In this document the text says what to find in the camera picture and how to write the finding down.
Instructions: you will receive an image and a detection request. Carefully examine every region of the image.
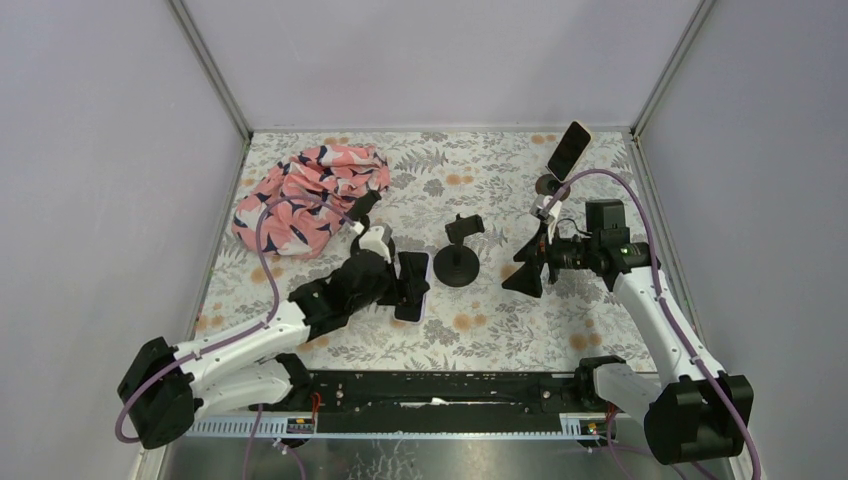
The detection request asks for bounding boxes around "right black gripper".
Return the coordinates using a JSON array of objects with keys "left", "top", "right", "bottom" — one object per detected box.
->
[{"left": 502, "top": 220, "right": 599, "bottom": 299}]

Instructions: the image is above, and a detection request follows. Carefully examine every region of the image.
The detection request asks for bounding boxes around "phone with purple case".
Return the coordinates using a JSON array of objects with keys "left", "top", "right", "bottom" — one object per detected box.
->
[{"left": 394, "top": 252, "right": 431, "bottom": 323}]

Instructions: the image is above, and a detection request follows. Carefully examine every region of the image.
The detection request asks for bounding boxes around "black phone stand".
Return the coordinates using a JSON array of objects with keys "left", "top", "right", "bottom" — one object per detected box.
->
[
  {"left": 347, "top": 190, "right": 382, "bottom": 255},
  {"left": 433, "top": 214, "right": 485, "bottom": 288}
]

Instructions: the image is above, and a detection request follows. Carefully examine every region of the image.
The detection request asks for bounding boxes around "wooden base phone stand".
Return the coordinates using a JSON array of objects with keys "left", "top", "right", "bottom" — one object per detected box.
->
[{"left": 535, "top": 173, "right": 563, "bottom": 197}]

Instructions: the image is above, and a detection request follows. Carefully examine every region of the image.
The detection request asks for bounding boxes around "phone with beige case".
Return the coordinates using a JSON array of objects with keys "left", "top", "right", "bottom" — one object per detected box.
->
[{"left": 546, "top": 120, "right": 593, "bottom": 182}]

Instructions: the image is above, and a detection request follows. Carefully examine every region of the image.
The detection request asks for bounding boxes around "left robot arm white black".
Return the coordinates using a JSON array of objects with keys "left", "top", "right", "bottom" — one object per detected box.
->
[{"left": 114, "top": 251, "right": 431, "bottom": 450}]

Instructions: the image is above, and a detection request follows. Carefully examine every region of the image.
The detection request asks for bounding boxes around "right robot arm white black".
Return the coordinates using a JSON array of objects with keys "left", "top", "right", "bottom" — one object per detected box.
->
[{"left": 502, "top": 195, "right": 754, "bottom": 465}]

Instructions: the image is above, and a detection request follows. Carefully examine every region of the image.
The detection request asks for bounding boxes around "floral patterned table mat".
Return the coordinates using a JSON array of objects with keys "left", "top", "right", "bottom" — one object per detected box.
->
[{"left": 195, "top": 131, "right": 655, "bottom": 372}]

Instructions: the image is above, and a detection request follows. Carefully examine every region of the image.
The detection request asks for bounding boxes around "pink floral crumpled cloth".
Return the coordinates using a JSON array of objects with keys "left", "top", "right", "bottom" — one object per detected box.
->
[{"left": 231, "top": 145, "right": 390, "bottom": 259}]

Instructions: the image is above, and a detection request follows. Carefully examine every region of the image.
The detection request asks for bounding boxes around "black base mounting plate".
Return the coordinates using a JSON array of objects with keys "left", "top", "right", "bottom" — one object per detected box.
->
[{"left": 248, "top": 369, "right": 641, "bottom": 435}]

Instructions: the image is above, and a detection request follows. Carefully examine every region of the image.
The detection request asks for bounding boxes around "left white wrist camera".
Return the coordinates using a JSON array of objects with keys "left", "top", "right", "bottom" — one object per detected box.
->
[{"left": 356, "top": 224, "right": 395, "bottom": 263}]

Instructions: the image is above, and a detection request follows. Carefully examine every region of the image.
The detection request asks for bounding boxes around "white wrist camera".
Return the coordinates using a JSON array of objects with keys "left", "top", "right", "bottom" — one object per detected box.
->
[
  {"left": 530, "top": 194, "right": 562, "bottom": 226},
  {"left": 356, "top": 224, "right": 395, "bottom": 263}
]

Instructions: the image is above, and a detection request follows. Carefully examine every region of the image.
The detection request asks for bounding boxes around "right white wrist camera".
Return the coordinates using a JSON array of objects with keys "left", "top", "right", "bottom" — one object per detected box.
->
[{"left": 530, "top": 194, "right": 562, "bottom": 226}]

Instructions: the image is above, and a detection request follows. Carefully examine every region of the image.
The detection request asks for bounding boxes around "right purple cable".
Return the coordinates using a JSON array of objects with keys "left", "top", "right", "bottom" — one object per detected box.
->
[{"left": 539, "top": 169, "right": 763, "bottom": 480}]

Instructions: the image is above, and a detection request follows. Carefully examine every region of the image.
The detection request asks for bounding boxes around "purple cable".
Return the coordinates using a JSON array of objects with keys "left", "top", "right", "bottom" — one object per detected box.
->
[
  {"left": 539, "top": 169, "right": 763, "bottom": 480},
  {"left": 113, "top": 195, "right": 366, "bottom": 480}
]

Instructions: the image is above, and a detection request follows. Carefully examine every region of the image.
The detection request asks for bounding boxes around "aluminium frame rail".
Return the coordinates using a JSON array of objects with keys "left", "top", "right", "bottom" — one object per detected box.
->
[{"left": 155, "top": 370, "right": 747, "bottom": 440}]

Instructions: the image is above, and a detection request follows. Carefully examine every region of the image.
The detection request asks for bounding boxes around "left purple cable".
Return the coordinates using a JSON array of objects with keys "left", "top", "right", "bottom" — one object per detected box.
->
[{"left": 113, "top": 195, "right": 366, "bottom": 480}]

